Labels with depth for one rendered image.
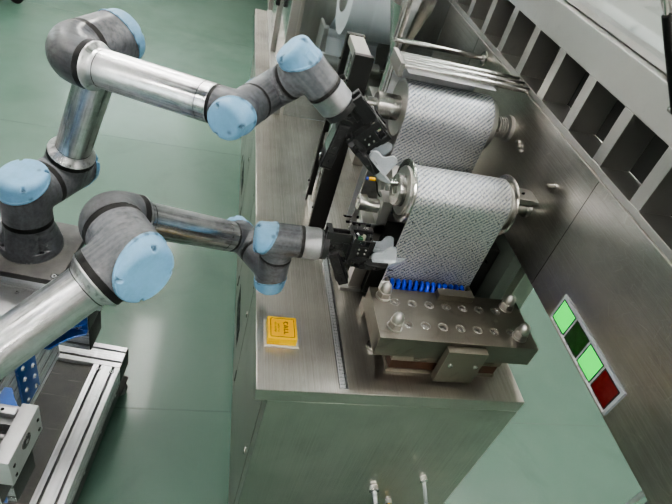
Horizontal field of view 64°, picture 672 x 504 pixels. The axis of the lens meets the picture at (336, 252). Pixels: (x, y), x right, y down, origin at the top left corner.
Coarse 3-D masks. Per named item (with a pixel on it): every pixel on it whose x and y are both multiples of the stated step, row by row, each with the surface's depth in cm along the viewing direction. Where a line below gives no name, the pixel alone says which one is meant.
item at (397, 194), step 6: (396, 174) 125; (402, 174) 125; (402, 180) 122; (390, 186) 128; (396, 186) 125; (402, 186) 122; (390, 192) 128; (396, 192) 124; (402, 192) 122; (390, 198) 128; (396, 198) 124; (402, 198) 123; (396, 204) 125
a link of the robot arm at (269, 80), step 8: (264, 72) 106; (272, 72) 104; (248, 80) 109; (256, 80) 103; (264, 80) 103; (272, 80) 104; (264, 88) 102; (272, 88) 103; (280, 88) 104; (272, 96) 103; (280, 96) 105; (288, 96) 105; (272, 104) 103; (280, 104) 107; (272, 112) 105
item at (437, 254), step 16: (416, 224) 125; (400, 240) 128; (416, 240) 128; (432, 240) 129; (448, 240) 129; (464, 240) 130; (480, 240) 131; (400, 256) 131; (416, 256) 132; (432, 256) 132; (448, 256) 133; (464, 256) 134; (480, 256) 134; (400, 272) 135; (416, 272) 135; (432, 272) 136; (448, 272) 137; (464, 272) 137
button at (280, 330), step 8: (272, 320) 130; (280, 320) 130; (288, 320) 131; (272, 328) 128; (280, 328) 128; (288, 328) 129; (296, 328) 130; (272, 336) 126; (280, 336) 127; (288, 336) 127; (296, 336) 128; (280, 344) 127; (288, 344) 128
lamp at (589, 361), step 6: (588, 348) 107; (588, 354) 107; (594, 354) 106; (582, 360) 109; (588, 360) 107; (594, 360) 105; (582, 366) 108; (588, 366) 107; (594, 366) 105; (600, 366) 104; (588, 372) 107; (594, 372) 105; (588, 378) 106
